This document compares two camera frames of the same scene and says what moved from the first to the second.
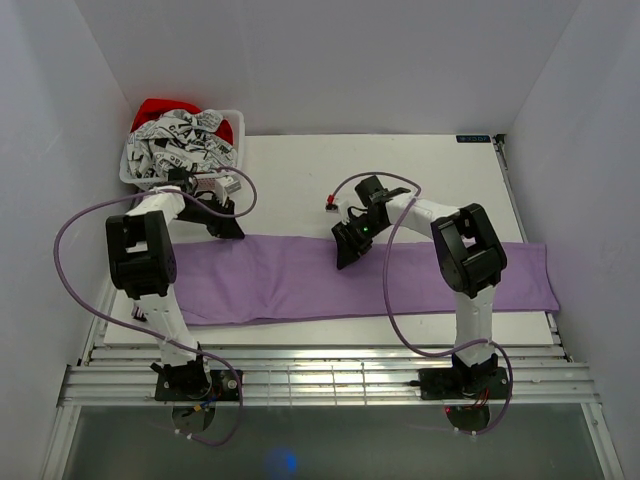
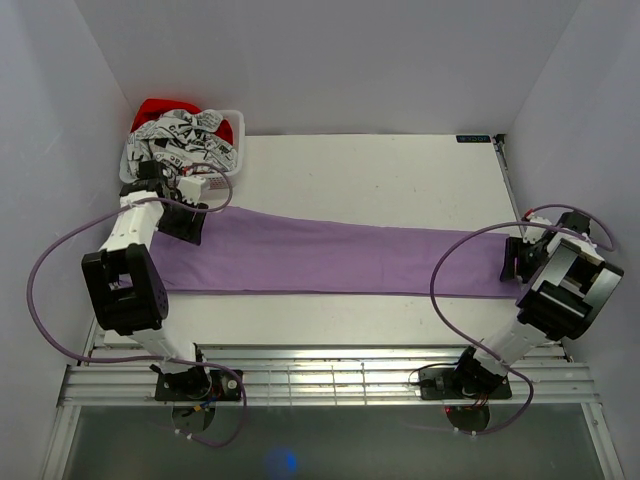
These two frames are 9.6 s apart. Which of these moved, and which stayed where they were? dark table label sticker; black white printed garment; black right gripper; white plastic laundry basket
Moved: black right gripper
Stayed: dark table label sticker; black white printed garment; white plastic laundry basket
